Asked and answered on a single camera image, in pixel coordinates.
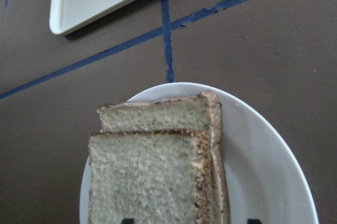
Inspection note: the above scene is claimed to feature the bread slice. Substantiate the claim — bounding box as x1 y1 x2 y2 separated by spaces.
88 129 212 223
97 91 230 223

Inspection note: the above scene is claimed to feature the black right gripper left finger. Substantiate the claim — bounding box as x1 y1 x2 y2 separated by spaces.
121 218 135 224

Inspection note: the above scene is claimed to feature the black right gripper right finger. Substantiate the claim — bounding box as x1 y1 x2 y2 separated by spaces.
247 219 261 224

